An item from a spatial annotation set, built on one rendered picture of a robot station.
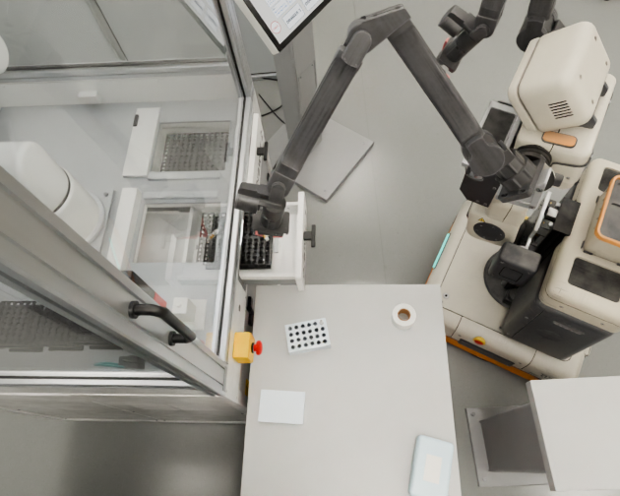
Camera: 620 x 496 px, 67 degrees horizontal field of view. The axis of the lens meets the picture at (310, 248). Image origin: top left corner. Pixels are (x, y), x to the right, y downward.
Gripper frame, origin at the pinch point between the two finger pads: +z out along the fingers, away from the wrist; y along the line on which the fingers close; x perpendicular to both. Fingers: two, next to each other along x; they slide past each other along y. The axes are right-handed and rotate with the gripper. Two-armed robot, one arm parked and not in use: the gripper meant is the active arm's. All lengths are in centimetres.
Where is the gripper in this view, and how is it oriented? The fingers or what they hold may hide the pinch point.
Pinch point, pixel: (268, 233)
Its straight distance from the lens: 137.7
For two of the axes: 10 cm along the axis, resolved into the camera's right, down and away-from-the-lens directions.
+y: -9.8, -0.9, -1.5
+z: -1.8, 3.8, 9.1
